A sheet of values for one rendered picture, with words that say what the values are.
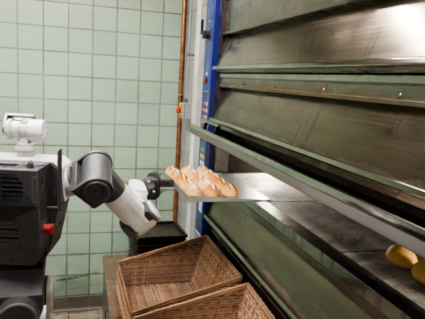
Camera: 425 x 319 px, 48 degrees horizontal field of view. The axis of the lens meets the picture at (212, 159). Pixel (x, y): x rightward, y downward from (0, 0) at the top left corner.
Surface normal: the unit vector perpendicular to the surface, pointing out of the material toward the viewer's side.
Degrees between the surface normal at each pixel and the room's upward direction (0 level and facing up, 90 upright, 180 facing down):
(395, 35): 70
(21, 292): 45
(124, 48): 90
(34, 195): 90
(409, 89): 90
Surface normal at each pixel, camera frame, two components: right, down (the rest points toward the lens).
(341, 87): -0.96, -0.01
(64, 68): 0.26, 0.18
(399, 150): -0.88, -0.37
